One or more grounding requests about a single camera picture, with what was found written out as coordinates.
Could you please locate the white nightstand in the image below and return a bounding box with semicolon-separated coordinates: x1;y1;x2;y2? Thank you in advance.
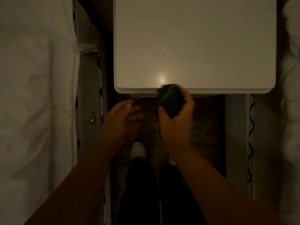
113;0;277;95

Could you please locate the person's left leg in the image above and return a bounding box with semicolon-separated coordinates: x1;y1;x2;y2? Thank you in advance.
117;157;161;225

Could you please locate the person's left forearm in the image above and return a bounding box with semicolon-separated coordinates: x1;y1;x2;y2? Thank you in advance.
23;138;122;225

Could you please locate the person's left white shoe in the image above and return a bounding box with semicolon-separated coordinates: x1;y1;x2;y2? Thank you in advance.
130;141;146;160

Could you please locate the person's left hand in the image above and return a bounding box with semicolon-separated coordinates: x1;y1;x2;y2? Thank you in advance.
99;100;144;157

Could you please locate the person's right hand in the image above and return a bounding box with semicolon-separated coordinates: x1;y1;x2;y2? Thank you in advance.
158;89;195;154

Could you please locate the person's right leg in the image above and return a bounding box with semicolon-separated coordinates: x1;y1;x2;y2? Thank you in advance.
159;164;208;225

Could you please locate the person's right forearm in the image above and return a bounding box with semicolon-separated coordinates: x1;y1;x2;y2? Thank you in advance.
168;147;282;225

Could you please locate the white quilted bed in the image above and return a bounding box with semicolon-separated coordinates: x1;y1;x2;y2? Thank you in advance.
225;0;300;225
0;0;111;225

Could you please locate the green cloth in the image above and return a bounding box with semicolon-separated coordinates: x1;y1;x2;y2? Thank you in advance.
156;83;186;119

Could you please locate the person's leg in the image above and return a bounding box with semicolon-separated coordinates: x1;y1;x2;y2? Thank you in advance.
117;157;161;225
159;164;208;225

